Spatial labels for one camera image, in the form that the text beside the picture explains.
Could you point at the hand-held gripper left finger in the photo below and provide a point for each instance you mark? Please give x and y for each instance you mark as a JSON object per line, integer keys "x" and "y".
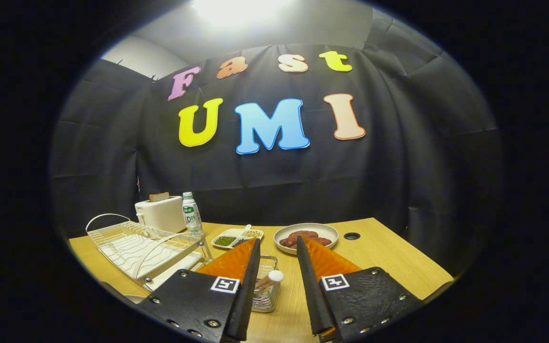
{"x": 246, "y": 295}

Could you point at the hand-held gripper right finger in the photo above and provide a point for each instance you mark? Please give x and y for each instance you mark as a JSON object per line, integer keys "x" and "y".
{"x": 310, "y": 290}

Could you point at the beige plate with meat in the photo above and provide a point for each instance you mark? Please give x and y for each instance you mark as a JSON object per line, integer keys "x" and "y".
{"x": 312, "y": 227}

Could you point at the white divided dish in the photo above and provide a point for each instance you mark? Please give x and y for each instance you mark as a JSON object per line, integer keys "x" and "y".
{"x": 234, "y": 232}

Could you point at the dark red beans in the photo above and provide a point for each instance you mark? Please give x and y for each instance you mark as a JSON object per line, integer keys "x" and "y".
{"x": 239, "y": 243}

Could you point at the red meat slice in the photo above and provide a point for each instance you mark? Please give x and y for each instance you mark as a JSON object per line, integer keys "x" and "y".
{"x": 288, "y": 242}
{"x": 303, "y": 234}

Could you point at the green mung beans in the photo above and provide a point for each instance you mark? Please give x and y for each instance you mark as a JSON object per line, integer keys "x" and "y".
{"x": 224, "y": 241}

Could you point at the yellow soybeans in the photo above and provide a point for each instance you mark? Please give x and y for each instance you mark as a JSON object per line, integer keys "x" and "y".
{"x": 252, "y": 234}

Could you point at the clear bottle green label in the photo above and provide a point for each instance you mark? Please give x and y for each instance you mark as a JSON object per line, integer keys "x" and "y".
{"x": 191, "y": 216}

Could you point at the white toaster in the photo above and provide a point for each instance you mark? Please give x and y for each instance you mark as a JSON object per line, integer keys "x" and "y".
{"x": 165, "y": 214}

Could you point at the brown toast slice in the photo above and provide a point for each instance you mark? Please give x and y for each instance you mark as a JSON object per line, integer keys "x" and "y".
{"x": 159, "y": 196}

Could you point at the black backdrop cloth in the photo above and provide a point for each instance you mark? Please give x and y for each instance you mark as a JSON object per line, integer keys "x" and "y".
{"x": 398, "y": 166}

